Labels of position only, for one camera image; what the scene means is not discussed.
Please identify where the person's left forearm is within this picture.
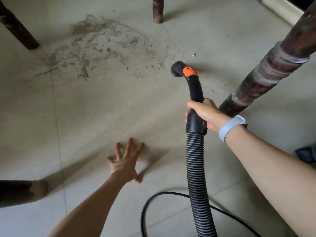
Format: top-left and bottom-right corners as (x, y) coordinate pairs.
(48, 173), (132, 237)

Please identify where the person's right forearm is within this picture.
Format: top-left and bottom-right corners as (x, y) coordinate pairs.
(225, 124), (316, 237)

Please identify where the patch of scattered dirt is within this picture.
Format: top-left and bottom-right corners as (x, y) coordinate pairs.
(32, 14), (177, 80)

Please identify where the beige door threshold strip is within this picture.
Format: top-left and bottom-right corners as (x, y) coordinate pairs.
(254, 0), (304, 26)

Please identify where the black vacuum hose orange collar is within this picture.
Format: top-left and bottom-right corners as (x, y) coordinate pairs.
(170, 61), (218, 237)

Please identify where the black power cable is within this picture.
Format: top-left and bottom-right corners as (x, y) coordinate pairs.
(140, 192), (262, 237)

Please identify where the thick turned dark wooden leg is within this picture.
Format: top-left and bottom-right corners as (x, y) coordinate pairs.
(218, 0), (316, 118)

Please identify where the dark grey vacuum part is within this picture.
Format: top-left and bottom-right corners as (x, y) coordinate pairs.
(294, 143), (316, 169)

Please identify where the person's right hand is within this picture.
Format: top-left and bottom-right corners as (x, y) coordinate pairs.
(185, 98), (231, 132)

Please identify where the person's left hand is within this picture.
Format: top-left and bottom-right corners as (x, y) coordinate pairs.
(107, 138), (145, 184)

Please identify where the dark wooden table leg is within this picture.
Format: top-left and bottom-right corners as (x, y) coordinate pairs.
(0, 0), (40, 50)
(152, 0), (164, 24)
(0, 180), (49, 208)

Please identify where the light blue wristband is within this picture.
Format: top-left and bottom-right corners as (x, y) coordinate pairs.
(218, 115), (248, 143)

